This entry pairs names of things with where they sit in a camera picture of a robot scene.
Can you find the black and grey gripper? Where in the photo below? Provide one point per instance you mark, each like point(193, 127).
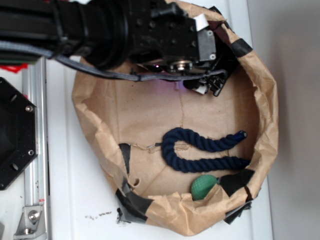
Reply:
point(167, 40)

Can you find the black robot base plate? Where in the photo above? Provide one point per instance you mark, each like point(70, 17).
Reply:
point(18, 144)

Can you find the green rubber ball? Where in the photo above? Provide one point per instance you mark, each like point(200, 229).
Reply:
point(202, 185)

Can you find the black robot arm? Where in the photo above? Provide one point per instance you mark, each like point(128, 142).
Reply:
point(93, 38)

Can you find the metal corner bracket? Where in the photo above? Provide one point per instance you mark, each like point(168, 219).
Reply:
point(32, 224)

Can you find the brown paper bag bin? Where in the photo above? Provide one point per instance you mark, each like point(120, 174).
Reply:
point(124, 123)

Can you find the aluminium extrusion rail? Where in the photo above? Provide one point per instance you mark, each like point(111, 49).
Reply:
point(36, 174)

